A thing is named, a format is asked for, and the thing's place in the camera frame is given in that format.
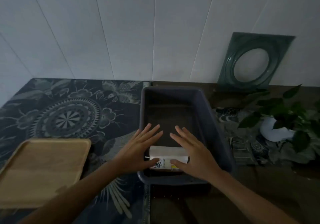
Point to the person's right hand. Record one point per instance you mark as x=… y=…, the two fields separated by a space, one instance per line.
x=200 y=161

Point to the person's left hand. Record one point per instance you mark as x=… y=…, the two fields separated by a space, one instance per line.
x=132 y=153

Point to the person's right middle finger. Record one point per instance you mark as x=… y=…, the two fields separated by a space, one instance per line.
x=184 y=135

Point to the person's left middle finger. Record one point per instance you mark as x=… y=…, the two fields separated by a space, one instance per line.
x=148 y=134

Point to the person's right thumb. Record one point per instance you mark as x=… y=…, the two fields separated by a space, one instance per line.
x=178 y=165

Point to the person's left thumb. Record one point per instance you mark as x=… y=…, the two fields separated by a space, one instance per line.
x=150 y=163

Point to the person's left little finger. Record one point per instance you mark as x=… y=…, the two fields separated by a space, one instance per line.
x=132 y=136

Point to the white drink carton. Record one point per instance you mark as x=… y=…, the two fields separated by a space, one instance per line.
x=166 y=152

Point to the person's right forearm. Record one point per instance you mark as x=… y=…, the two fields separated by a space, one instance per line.
x=250 y=201

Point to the person's left forearm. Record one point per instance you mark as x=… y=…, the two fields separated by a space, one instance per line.
x=75 y=196

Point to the dark blue plastic bin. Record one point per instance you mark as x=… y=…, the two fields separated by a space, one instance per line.
x=217 y=141

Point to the grey patterned cloth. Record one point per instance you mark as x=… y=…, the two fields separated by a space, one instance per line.
x=240 y=146

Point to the dark mandala patterned tablecloth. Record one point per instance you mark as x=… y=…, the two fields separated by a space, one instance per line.
x=75 y=101

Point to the white plant pot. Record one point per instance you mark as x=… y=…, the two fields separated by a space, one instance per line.
x=270 y=131

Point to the wooden tray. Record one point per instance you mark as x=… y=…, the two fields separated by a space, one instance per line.
x=42 y=171

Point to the green leafy plant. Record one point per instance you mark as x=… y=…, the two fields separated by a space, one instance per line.
x=300 y=138

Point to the green square frame round hole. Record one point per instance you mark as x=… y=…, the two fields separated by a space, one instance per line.
x=230 y=63

